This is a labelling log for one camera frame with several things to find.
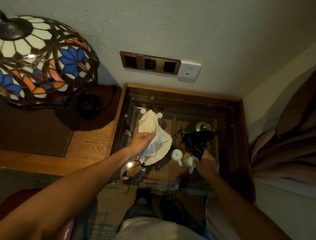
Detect wooden glass-top cabinet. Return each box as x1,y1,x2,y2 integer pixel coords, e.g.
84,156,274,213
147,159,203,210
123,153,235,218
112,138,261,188
108,83,256,204

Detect person's right hand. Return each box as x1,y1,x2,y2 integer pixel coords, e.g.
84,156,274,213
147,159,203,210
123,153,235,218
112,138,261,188
192,149,220,179

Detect bronze triple wall socket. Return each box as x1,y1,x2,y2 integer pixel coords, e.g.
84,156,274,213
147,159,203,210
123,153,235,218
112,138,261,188
120,51,181,75

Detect green kettle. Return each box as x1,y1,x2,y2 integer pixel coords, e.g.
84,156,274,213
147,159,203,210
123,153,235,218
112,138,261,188
182,121,217,135

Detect person's dark jeans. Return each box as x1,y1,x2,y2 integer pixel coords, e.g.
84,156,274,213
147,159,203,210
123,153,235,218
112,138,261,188
118,192,213,240

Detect black hair dryer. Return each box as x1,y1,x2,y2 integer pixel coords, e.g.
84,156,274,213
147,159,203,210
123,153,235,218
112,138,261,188
181,130,216,161

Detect person's left hand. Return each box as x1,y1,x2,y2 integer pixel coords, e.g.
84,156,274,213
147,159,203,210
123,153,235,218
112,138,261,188
127,131,156,159

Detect brown curtain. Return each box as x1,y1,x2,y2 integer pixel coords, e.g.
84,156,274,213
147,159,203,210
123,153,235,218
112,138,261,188
249,70,316,186

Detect black lamp cable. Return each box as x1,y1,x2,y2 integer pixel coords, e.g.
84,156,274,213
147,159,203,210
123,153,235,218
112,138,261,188
100,85,118,112

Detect white wall socket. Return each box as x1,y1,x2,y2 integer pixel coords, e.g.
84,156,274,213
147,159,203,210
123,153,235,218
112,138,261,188
177,60,202,79

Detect white mug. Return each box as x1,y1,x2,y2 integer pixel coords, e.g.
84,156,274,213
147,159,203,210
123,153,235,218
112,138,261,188
171,149,184,167
183,156,197,175

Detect person's right forearm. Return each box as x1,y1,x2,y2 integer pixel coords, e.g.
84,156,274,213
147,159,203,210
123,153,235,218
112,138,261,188
203,170,292,240

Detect white drawstring cloth bag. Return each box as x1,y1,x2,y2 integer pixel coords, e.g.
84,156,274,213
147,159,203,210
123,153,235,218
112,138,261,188
137,110,173,166

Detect stained glass table lamp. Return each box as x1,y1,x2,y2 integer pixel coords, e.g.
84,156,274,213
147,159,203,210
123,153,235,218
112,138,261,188
0,10,102,120

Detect wooden desk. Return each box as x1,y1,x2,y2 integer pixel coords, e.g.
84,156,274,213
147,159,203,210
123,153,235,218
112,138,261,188
0,84,123,176

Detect person's left forearm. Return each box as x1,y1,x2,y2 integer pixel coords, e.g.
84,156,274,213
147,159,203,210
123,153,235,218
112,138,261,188
0,148,135,240

